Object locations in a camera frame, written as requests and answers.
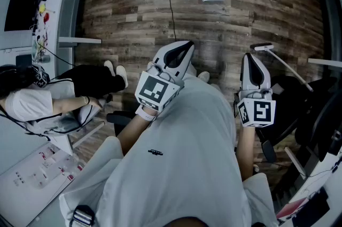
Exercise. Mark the black desk mat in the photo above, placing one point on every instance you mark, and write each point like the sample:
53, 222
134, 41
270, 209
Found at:
21, 4

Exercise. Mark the white wristwatch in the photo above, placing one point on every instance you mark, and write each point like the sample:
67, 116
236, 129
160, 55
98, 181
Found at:
145, 115

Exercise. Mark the person's white shoe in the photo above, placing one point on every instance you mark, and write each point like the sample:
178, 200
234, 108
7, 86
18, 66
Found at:
204, 76

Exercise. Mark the black rectangular pad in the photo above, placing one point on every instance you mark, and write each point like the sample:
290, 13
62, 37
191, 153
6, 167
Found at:
119, 117

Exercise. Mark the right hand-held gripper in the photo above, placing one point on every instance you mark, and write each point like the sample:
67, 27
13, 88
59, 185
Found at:
256, 112

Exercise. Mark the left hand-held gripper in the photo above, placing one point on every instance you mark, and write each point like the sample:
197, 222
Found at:
153, 89

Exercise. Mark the person's right forearm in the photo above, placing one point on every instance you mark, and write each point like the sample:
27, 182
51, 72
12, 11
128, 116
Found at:
245, 151

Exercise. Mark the black ribbed clip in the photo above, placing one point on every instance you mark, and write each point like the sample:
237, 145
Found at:
82, 216

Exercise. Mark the white sheet with red prints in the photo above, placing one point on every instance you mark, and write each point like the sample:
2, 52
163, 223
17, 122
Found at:
32, 180

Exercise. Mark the person's white shirt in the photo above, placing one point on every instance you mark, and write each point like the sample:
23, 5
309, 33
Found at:
173, 167

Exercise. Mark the person's left forearm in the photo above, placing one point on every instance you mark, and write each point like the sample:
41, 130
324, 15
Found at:
133, 132

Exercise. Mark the scattered colourful small parts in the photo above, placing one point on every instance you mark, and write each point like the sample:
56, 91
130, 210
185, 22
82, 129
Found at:
44, 13

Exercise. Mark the grey cup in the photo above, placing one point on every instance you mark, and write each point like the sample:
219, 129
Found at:
45, 58

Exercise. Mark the black monitor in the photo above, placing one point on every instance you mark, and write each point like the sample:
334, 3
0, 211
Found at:
315, 207

